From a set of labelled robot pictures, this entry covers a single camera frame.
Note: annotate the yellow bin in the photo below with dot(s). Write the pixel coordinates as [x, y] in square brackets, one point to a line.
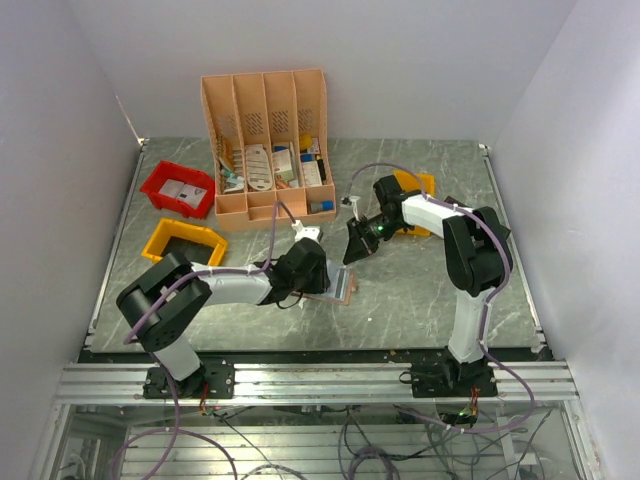
[408, 183]
[198, 244]

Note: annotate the cards in red bin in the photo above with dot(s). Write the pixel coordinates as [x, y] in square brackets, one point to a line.
[180, 191]

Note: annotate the pink leather card holder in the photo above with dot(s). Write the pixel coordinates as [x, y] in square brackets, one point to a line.
[342, 285]

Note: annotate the white box in organizer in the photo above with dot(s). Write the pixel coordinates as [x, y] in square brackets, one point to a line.
[282, 164]

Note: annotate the blue grey cylinder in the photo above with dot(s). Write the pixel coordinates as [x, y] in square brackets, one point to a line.
[320, 206]

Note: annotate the peach plastic desk organizer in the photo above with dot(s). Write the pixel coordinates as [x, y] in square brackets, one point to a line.
[276, 109]

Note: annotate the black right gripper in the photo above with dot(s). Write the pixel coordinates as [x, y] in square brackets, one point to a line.
[359, 244]

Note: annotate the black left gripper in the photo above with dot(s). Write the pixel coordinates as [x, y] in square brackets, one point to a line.
[322, 280]

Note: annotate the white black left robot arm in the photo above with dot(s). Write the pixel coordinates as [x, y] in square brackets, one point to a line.
[162, 302]

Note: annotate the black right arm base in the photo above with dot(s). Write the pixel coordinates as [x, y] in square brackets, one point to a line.
[450, 379]

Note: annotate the black book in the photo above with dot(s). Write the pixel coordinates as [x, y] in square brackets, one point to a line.
[484, 212]

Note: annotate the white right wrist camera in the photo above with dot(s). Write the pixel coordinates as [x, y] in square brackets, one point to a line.
[352, 201]

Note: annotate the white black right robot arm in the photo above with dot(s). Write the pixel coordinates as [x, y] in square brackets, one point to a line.
[477, 258]

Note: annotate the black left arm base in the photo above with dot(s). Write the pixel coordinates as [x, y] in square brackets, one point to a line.
[214, 379]

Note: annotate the red plastic bin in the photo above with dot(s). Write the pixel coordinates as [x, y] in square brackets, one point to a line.
[168, 170]

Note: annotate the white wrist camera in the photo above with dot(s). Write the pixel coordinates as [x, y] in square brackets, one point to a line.
[352, 201]
[302, 232]

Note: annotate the white oval perforated board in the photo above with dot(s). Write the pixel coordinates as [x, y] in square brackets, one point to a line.
[258, 168]

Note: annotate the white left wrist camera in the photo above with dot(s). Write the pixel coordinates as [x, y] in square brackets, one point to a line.
[302, 232]

